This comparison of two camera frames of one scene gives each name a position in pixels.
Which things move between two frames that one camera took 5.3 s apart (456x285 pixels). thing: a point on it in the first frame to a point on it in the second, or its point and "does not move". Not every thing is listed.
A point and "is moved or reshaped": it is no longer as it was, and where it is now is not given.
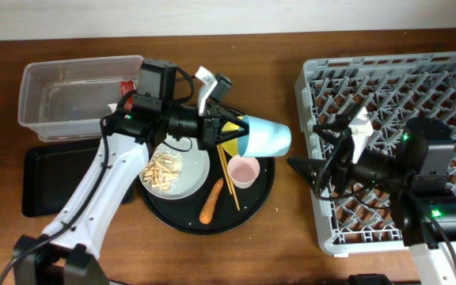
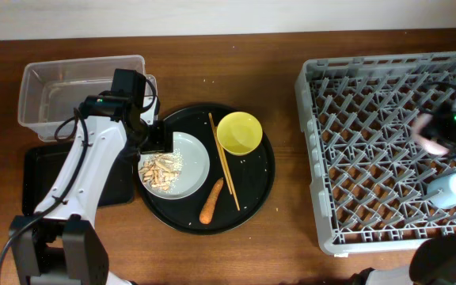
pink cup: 243,171 is moved or reshaped
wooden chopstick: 229,176 does not move
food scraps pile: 162,171 does not move
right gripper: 340,165 to 452,144
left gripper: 212,126 to 164,138
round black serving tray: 221,207 does not move
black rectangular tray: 50,174 does not move
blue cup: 264,138 to 455,188
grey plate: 195,170 does not move
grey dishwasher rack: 396,89 does not move
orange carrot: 205,214 does not move
